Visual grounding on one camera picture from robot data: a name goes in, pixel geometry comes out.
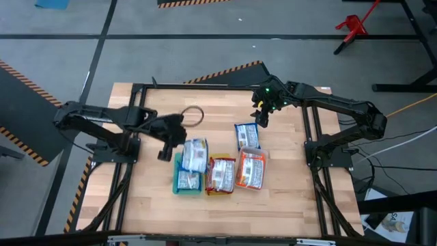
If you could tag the red Maruchan noodle pack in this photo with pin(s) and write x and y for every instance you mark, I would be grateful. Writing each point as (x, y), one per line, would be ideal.
(221, 175)

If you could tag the blue floor mat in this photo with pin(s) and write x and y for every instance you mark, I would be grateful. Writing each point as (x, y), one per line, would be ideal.
(51, 3)

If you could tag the red metal stand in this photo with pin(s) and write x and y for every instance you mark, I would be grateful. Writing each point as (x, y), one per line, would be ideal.
(355, 25)

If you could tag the blue Maruchan noodle pack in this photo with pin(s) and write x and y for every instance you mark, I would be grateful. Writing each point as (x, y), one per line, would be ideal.
(188, 180)
(246, 136)
(195, 155)

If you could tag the black desk leg frame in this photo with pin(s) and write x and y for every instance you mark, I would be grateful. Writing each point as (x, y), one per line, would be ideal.
(409, 87)

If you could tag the triangular black hazard-striped mat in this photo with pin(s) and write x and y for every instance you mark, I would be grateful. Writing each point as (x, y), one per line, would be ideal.
(239, 77)

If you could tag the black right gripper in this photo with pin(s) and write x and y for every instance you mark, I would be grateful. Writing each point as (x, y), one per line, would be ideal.
(273, 95)

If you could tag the small black hazard-striped mat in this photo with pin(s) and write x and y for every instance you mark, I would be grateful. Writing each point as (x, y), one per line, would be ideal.
(170, 2)

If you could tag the black equipment stand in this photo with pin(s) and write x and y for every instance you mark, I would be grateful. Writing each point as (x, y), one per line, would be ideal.
(426, 222)

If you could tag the orange Maruchan noodle pack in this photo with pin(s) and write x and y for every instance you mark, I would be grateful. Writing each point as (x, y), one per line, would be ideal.
(251, 169)

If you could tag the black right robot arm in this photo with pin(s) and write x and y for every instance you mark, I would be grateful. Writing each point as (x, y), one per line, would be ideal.
(341, 102)

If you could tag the yellow plastic bin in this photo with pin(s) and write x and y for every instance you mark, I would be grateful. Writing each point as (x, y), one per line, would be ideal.
(218, 194)

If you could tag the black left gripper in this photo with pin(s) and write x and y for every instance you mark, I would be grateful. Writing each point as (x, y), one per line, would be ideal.
(167, 126)

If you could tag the white printed bag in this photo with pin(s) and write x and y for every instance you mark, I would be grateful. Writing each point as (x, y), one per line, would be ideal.
(392, 222)

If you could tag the black crossbeam with silver brackets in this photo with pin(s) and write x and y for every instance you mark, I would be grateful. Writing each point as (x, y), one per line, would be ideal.
(239, 241)

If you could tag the large black hazard-striped mat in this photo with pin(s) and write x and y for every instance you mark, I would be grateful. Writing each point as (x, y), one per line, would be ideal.
(20, 102)

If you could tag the black aluminium table frame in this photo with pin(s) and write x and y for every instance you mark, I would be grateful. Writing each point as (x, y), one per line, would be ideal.
(205, 85)

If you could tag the hazard tape strip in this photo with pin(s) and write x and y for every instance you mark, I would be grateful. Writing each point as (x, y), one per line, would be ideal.
(78, 194)

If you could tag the teal plastic bin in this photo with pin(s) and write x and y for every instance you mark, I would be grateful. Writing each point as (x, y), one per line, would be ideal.
(175, 179)

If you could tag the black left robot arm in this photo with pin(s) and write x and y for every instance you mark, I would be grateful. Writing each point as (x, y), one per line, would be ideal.
(95, 116)

